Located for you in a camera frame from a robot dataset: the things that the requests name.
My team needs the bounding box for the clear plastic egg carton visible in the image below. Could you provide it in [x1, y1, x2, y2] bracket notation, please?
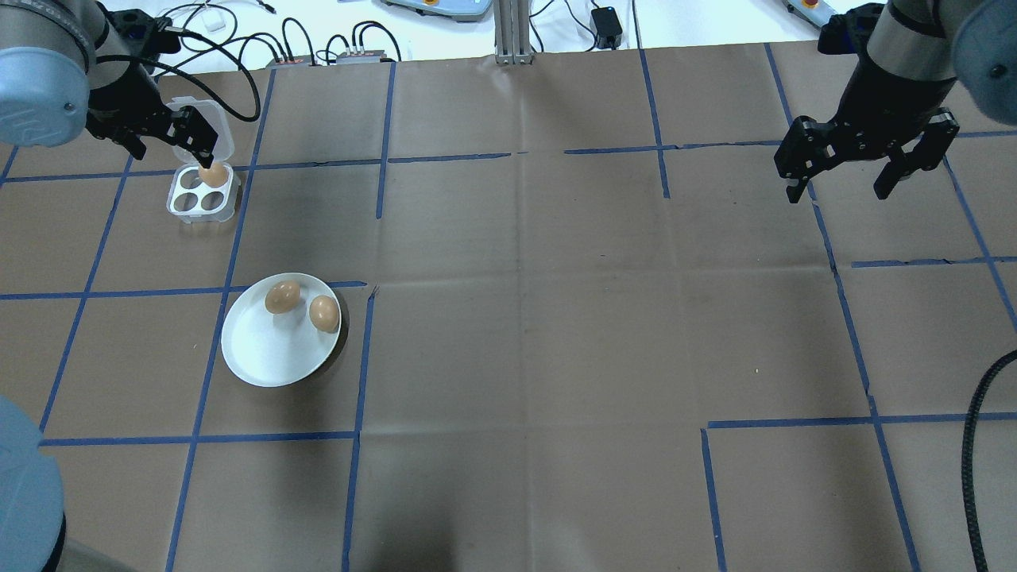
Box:
[163, 97, 242, 226]

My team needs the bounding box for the white round plate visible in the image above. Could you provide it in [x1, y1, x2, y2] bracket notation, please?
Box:
[221, 272, 342, 388]

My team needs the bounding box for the blue grey teach pendant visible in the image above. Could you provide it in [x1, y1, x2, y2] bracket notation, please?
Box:
[380, 0, 495, 23]
[783, 0, 835, 29]

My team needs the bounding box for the black power adapter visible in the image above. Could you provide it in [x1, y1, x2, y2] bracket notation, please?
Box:
[591, 6, 624, 48]

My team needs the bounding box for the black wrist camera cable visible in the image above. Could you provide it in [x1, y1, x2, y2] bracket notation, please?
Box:
[94, 54, 261, 124]

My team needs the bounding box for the black charger cable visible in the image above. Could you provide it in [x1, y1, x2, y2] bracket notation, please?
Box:
[171, 2, 279, 56]

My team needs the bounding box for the black hub cable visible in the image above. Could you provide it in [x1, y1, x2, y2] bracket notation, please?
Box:
[280, 16, 320, 61]
[350, 20, 404, 61]

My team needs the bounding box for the aluminium profile post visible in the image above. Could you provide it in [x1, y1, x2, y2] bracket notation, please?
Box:
[493, 0, 536, 66]

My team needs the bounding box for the black arm hanging cable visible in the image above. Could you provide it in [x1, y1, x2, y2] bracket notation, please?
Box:
[960, 350, 1017, 572]

